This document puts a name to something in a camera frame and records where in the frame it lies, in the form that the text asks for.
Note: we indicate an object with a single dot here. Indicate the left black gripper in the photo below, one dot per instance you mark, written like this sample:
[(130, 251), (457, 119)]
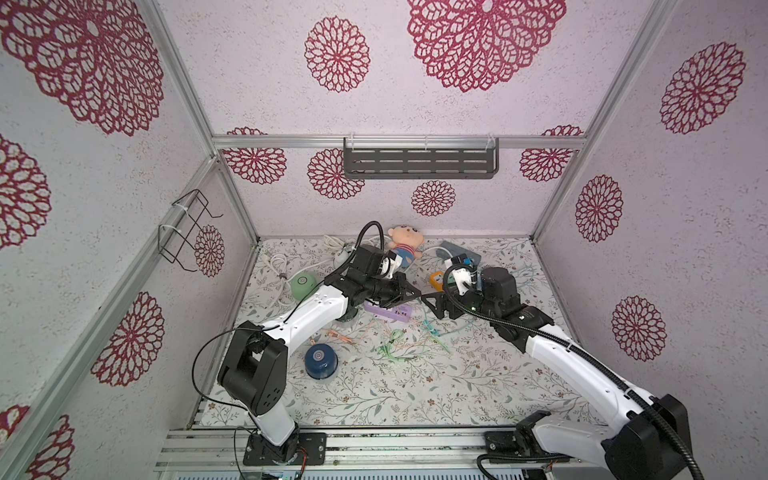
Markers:
[(401, 286)]

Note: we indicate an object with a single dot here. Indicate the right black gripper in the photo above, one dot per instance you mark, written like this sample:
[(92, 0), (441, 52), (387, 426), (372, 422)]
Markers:
[(447, 303)]

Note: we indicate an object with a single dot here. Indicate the orange power strip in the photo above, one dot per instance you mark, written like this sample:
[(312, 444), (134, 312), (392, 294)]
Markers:
[(436, 281)]

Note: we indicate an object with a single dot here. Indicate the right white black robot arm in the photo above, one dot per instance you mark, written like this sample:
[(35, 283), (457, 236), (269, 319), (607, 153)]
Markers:
[(644, 436)]

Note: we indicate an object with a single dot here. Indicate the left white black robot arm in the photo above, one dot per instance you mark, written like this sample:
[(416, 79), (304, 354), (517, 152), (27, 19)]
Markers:
[(254, 368)]

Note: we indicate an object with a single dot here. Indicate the purple power strip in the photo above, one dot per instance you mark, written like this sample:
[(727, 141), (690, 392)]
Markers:
[(401, 313)]

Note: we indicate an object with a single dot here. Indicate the plush boy doll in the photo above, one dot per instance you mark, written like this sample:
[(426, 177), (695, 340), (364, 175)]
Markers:
[(406, 242)]

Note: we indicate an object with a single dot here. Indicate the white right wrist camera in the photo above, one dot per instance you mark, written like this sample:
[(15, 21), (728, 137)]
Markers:
[(463, 277)]

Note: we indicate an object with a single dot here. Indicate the light green cordless grinder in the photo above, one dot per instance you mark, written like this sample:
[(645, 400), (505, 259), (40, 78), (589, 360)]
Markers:
[(302, 284)]

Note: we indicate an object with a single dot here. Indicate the grey wall shelf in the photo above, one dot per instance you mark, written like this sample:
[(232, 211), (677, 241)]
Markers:
[(424, 163)]

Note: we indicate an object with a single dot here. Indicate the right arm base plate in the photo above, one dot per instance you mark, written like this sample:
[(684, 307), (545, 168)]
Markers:
[(512, 446)]

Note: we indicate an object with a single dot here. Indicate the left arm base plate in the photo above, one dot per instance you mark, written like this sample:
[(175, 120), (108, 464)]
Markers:
[(302, 448)]

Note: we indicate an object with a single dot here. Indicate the black wire wall rack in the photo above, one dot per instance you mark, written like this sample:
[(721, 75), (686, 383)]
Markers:
[(192, 242)]

